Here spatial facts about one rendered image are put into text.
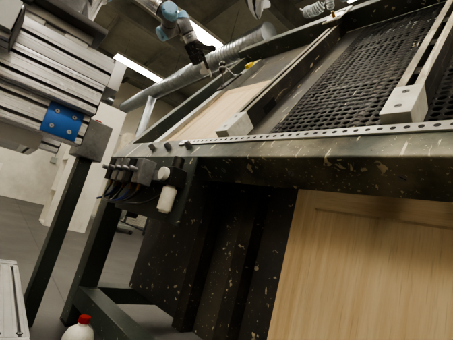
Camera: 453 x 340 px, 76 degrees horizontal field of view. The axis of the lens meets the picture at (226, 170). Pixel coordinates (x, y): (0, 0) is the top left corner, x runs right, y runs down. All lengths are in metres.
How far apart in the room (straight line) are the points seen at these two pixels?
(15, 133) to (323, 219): 0.92
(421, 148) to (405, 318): 0.40
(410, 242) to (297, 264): 0.31
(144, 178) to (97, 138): 0.50
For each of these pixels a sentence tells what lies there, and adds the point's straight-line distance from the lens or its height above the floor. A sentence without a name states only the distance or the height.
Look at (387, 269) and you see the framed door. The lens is 0.84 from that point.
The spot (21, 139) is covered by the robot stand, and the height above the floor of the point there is 0.70.
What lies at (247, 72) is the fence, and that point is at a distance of 1.89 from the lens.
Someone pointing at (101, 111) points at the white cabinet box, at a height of 1.90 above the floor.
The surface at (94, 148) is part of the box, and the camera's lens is 1.49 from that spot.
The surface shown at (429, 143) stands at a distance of 0.64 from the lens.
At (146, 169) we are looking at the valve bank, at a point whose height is 0.73.
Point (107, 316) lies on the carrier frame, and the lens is 1.31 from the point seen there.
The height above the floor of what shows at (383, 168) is 0.79.
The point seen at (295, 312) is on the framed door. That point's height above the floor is 0.43.
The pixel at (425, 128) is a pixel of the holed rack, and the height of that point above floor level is 0.88.
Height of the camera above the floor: 0.60
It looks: 11 degrees up
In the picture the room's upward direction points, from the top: 15 degrees clockwise
